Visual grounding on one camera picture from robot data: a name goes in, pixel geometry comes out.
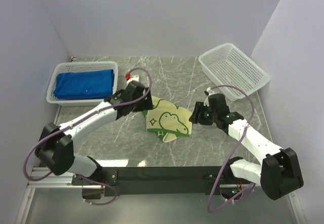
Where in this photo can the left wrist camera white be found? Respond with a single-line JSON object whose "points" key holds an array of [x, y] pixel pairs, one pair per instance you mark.
{"points": [[132, 78]]}

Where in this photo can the white plastic basket left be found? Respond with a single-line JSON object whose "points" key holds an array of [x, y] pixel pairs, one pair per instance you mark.
{"points": [[79, 67]]}

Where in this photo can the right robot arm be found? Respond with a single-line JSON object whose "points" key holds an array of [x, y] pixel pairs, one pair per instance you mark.
{"points": [[278, 170]]}

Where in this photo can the white plastic basket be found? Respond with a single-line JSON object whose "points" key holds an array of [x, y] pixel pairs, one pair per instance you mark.
{"points": [[228, 65], [79, 67]]}

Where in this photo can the blue towel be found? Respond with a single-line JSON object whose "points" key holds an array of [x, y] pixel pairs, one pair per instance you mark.
{"points": [[84, 85]]}

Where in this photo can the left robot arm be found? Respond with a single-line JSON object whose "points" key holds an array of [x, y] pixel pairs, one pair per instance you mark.
{"points": [[56, 148]]}

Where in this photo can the white plastic basket right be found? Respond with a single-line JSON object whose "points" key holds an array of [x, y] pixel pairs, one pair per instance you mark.
{"points": [[228, 65]]}

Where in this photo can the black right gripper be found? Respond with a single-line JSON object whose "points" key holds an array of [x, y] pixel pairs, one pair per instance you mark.
{"points": [[199, 108]]}

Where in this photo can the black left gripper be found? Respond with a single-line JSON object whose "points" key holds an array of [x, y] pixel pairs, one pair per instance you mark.
{"points": [[146, 104]]}

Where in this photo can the black base bar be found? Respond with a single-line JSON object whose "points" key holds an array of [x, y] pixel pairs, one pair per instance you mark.
{"points": [[160, 180]]}

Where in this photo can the green white towel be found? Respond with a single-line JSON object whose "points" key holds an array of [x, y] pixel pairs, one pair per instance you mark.
{"points": [[167, 120]]}

